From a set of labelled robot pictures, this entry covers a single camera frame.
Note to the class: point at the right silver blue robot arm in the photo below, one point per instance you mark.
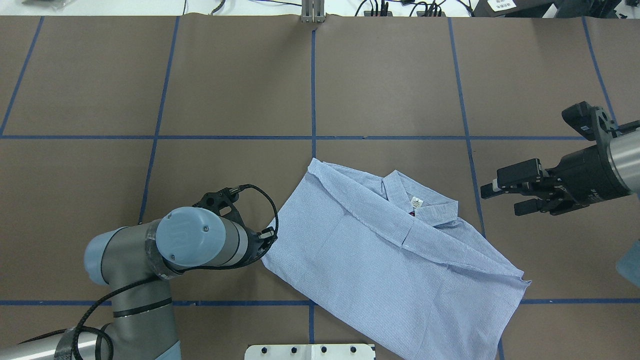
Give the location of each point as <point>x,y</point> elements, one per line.
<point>623,153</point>

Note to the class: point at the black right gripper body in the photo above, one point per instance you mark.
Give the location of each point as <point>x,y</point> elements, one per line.
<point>586,171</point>

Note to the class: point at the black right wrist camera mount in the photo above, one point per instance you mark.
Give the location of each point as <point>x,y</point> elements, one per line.
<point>591,122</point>

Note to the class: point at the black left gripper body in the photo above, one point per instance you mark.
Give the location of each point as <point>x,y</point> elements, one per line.
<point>254,244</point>

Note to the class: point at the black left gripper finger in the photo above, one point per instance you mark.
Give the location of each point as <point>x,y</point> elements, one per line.
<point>269,233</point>

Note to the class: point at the light blue striped shirt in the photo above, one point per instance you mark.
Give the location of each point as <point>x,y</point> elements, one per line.
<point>392,259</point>

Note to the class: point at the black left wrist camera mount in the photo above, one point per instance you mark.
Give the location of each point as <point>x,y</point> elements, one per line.
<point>221,203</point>

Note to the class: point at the grey aluminium post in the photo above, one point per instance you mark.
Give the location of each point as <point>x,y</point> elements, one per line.
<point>313,11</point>

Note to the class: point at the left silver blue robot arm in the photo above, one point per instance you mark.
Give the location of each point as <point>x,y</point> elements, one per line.
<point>136,320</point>

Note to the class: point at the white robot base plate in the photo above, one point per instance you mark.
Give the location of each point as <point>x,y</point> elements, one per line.
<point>336,351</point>

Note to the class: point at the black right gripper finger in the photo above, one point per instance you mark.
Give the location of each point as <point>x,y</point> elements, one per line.
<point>533,205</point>
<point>527,178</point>

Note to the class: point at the brown paper table cover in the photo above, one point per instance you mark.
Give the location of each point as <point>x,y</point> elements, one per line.
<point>113,121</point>

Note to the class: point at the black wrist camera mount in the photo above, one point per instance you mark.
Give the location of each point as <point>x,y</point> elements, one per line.
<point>591,122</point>
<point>221,203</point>

